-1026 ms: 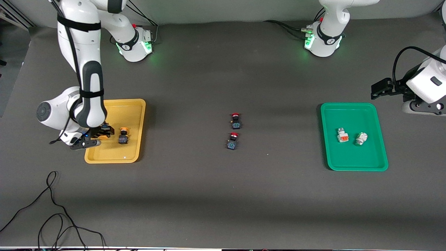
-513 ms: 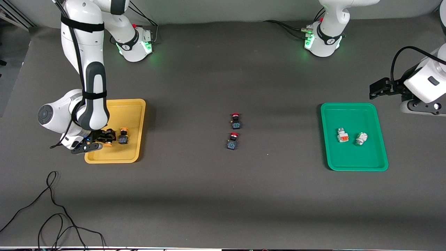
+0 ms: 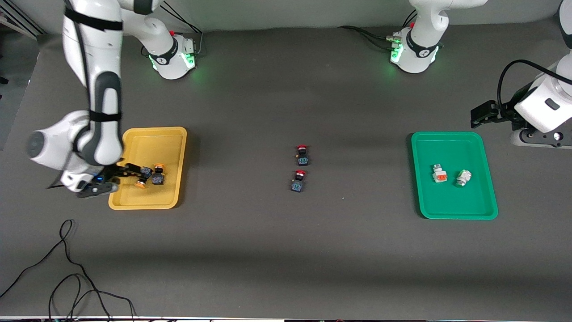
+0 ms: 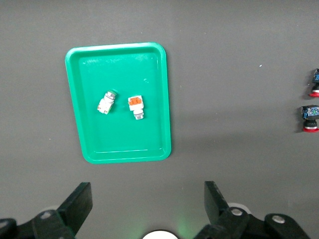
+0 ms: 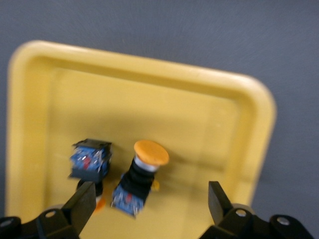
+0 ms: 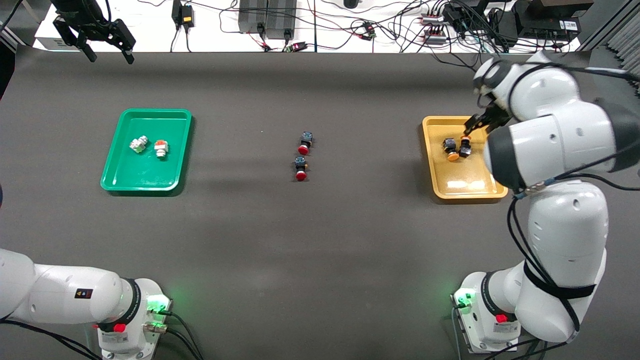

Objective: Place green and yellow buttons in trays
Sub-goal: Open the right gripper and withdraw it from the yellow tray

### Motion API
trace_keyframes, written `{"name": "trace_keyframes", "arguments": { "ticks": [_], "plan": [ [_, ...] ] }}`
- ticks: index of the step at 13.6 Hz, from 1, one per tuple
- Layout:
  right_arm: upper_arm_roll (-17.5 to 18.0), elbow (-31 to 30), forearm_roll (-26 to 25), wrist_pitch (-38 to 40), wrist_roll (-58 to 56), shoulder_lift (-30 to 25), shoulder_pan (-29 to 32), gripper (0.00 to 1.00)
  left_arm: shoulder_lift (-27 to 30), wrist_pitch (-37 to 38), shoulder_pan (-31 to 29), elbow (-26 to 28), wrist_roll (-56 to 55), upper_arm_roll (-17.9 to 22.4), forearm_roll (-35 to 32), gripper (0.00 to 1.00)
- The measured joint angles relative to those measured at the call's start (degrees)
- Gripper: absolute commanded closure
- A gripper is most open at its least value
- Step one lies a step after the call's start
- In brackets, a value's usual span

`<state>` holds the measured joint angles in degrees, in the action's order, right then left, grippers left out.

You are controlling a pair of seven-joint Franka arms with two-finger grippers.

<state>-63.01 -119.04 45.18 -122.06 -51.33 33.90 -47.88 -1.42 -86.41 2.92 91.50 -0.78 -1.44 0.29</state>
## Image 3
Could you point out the yellow push button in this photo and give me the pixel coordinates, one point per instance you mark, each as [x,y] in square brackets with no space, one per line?
[146,171]
[157,179]

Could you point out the white button with green end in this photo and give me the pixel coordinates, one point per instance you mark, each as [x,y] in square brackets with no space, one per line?
[463,178]

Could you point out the white button with orange end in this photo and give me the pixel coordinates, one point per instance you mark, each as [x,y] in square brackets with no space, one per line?
[439,173]

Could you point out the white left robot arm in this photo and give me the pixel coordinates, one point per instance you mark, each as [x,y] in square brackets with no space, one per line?
[422,49]

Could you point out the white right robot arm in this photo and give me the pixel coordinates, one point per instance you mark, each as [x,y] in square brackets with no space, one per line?
[96,53]

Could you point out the yellow plastic tray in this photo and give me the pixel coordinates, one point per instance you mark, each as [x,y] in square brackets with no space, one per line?
[170,147]

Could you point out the green plastic tray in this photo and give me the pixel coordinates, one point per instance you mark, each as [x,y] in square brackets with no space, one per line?
[453,201]

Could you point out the red push button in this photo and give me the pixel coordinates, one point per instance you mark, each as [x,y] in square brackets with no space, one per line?
[297,184]
[302,157]

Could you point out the aluminium frame rail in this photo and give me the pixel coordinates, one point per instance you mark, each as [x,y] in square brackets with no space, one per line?
[18,20]

